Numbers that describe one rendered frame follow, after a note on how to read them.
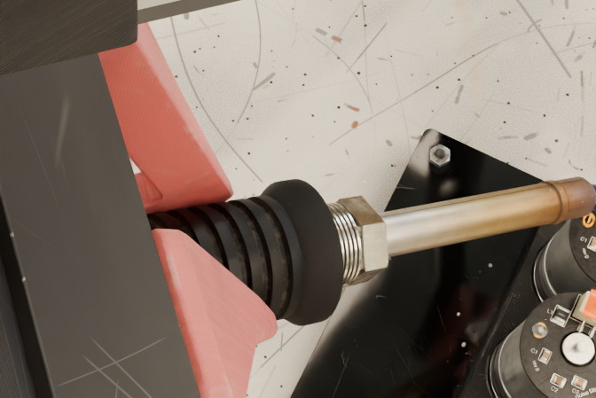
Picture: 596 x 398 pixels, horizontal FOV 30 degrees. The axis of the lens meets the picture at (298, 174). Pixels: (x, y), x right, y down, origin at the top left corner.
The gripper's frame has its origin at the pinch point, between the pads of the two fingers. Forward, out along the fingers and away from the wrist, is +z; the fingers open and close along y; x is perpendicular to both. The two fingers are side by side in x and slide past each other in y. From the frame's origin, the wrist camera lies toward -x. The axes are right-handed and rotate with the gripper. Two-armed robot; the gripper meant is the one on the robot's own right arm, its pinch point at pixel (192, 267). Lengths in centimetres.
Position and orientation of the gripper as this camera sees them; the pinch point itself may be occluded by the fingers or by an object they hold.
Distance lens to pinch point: 17.7
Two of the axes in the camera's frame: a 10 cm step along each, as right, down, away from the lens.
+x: -8.4, 4.1, 3.6
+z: 4.5, 1.3, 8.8
